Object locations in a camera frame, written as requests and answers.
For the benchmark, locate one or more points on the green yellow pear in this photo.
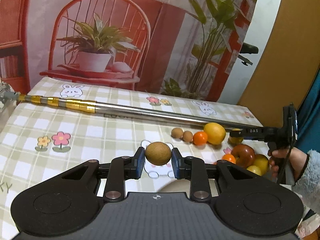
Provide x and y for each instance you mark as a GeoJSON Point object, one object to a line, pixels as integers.
{"type": "Point", "coordinates": [235, 140]}

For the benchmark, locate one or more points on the beige round plate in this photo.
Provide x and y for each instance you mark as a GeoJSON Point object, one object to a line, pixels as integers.
{"type": "Point", "coordinates": [182, 185]}

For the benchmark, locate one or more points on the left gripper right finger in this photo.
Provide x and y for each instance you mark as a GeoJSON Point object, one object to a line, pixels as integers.
{"type": "Point", "coordinates": [194, 170]}

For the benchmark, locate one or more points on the small yellow fruit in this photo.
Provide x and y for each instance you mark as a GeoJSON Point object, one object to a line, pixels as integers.
{"type": "Point", "coordinates": [255, 169]}

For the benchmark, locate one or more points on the brown longan fruit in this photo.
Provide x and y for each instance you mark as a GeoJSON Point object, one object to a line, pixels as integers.
{"type": "Point", "coordinates": [158, 153]}

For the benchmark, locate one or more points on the telescopic metal pole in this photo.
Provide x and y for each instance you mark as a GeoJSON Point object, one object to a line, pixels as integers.
{"type": "Point", "coordinates": [93, 107]}

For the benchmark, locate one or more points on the black office chair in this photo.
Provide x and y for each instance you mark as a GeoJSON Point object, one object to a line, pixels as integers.
{"type": "Point", "coordinates": [246, 53]}

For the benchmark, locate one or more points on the brown longan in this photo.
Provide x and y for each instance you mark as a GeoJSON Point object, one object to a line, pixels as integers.
{"type": "Point", "coordinates": [177, 133]}
{"type": "Point", "coordinates": [187, 136]}

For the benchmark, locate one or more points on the checkered bunny tablecloth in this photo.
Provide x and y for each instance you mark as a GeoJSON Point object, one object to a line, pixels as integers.
{"type": "Point", "coordinates": [29, 156]}

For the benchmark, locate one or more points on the wooden headboard panel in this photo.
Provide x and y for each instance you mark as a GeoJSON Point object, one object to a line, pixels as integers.
{"type": "Point", "coordinates": [288, 64]}

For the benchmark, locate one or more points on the yellow lemon by pole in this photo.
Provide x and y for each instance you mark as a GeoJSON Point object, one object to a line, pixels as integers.
{"type": "Point", "coordinates": [215, 132]}

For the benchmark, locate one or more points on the fuzzy grey sleeve forearm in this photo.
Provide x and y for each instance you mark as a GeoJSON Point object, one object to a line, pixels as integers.
{"type": "Point", "coordinates": [308, 184]}

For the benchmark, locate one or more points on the small tangerine by lemon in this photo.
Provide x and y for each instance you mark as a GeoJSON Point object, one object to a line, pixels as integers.
{"type": "Point", "coordinates": [200, 138]}

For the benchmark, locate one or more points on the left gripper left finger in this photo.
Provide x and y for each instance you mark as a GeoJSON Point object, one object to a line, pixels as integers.
{"type": "Point", "coordinates": [120, 170]}

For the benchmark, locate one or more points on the yellow citrus fruit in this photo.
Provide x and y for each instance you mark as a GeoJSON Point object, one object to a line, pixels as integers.
{"type": "Point", "coordinates": [262, 162]}

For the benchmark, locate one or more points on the printed room backdrop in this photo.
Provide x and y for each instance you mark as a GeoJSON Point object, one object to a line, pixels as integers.
{"type": "Point", "coordinates": [184, 48]}

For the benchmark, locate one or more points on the red apple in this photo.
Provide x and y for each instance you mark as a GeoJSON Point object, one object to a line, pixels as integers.
{"type": "Point", "coordinates": [244, 154]}

